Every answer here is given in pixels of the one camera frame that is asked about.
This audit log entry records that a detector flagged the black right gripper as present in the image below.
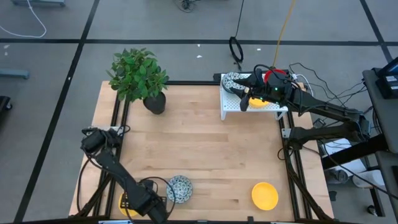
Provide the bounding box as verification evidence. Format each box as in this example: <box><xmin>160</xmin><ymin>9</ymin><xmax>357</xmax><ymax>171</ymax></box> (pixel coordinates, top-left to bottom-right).
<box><xmin>231</xmin><ymin>73</ymin><xmax>295</xmax><ymax>112</ymax></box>

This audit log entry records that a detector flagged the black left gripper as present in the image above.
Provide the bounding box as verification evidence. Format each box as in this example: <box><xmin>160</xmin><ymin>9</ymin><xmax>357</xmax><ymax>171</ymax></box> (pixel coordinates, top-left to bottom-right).
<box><xmin>121</xmin><ymin>186</ymin><xmax>170</xmax><ymax>224</ymax></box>

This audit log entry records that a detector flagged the yellow plastic mini bowl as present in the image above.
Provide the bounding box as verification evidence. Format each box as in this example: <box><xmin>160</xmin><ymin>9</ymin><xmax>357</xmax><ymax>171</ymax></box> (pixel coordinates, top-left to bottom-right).
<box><xmin>118</xmin><ymin>192</ymin><xmax>140</xmax><ymax>218</ymax></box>
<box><xmin>248</xmin><ymin>98</ymin><xmax>271</xmax><ymax>109</ymax></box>
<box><xmin>251</xmin><ymin>182</ymin><xmax>279</xmax><ymax>211</ymax></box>

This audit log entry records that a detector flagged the teal patterned ceramic bowl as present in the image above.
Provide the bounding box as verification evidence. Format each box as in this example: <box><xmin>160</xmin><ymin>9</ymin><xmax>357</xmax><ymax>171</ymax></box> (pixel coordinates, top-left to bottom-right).
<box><xmin>221</xmin><ymin>72</ymin><xmax>249</xmax><ymax>94</ymax></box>
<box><xmin>165</xmin><ymin>175</ymin><xmax>193</xmax><ymax>204</ymax></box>

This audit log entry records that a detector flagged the red plastic mini bowl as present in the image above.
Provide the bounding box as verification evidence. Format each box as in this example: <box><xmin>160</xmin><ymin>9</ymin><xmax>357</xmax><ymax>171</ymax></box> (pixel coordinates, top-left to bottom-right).
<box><xmin>263</xmin><ymin>68</ymin><xmax>289</xmax><ymax>84</ymax></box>

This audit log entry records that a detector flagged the white perforated metal shelf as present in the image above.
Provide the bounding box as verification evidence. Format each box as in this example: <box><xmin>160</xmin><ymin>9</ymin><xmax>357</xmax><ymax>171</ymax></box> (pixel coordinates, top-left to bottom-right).
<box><xmin>219</xmin><ymin>73</ymin><xmax>289</xmax><ymax>121</ymax></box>

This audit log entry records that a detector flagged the black plant pot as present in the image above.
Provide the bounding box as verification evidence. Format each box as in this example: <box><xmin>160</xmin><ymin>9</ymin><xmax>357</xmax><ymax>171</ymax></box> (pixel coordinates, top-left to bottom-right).
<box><xmin>142</xmin><ymin>91</ymin><xmax>167</xmax><ymax>115</ymax></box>

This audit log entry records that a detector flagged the green leafy plant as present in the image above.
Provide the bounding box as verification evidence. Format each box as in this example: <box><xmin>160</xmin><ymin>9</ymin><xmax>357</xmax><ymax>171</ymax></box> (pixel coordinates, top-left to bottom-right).
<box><xmin>106</xmin><ymin>47</ymin><xmax>170</xmax><ymax>103</ymax></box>

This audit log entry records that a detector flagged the grey desk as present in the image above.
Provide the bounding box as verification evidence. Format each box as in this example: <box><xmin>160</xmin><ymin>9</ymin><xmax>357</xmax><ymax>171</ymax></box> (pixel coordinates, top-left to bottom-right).
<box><xmin>362</xmin><ymin>68</ymin><xmax>398</xmax><ymax>156</ymax></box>

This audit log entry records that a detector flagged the black monitor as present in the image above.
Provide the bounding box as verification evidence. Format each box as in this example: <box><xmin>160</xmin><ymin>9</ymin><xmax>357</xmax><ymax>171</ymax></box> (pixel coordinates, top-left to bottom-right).
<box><xmin>375</xmin><ymin>57</ymin><xmax>398</xmax><ymax>100</ymax></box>

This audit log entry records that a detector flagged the black coiled cable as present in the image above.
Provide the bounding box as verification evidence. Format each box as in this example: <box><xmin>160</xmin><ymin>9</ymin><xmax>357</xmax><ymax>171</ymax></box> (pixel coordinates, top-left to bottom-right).
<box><xmin>228</xmin><ymin>36</ymin><xmax>244</xmax><ymax>72</ymax></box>

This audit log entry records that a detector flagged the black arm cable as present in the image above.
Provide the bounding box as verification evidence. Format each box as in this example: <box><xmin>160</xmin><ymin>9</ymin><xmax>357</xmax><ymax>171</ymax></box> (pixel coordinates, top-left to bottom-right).
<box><xmin>76</xmin><ymin>155</ymin><xmax>94</xmax><ymax>212</ymax></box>

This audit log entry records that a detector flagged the black hanging cable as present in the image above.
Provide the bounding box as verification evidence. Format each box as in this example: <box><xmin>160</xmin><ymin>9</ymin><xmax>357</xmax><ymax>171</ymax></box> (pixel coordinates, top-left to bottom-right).
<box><xmin>233</xmin><ymin>0</ymin><xmax>246</xmax><ymax>39</ymax></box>

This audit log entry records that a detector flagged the yellow cable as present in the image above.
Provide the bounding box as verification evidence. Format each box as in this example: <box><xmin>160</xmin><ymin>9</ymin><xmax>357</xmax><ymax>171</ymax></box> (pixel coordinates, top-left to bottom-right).
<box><xmin>272</xmin><ymin>0</ymin><xmax>297</xmax><ymax>68</ymax></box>

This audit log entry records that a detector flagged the white floor cable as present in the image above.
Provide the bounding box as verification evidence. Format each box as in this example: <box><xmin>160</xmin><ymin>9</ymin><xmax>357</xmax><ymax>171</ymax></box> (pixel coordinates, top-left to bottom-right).
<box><xmin>0</xmin><ymin>0</ymin><xmax>47</xmax><ymax>39</ymax></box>

